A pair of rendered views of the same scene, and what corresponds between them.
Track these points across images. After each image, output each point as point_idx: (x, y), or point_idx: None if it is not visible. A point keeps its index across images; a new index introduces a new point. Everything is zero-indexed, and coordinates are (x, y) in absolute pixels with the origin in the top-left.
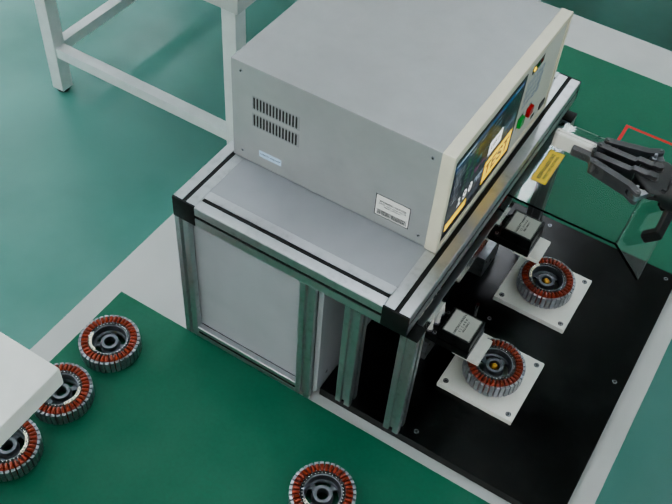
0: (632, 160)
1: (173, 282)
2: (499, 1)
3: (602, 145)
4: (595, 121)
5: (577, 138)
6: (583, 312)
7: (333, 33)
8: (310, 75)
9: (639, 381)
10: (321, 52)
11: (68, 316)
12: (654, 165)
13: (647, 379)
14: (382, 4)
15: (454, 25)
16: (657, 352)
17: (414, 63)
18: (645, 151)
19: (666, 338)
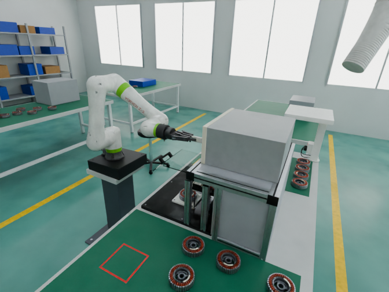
0: (182, 134)
1: (297, 200)
2: (228, 128)
3: (189, 136)
4: (143, 283)
5: (196, 137)
6: (176, 194)
7: (274, 121)
8: (272, 116)
9: (163, 185)
10: (274, 119)
11: (316, 191)
12: (176, 132)
13: (161, 186)
14: (265, 127)
15: (240, 123)
16: (156, 191)
17: (248, 117)
18: (177, 135)
19: (151, 194)
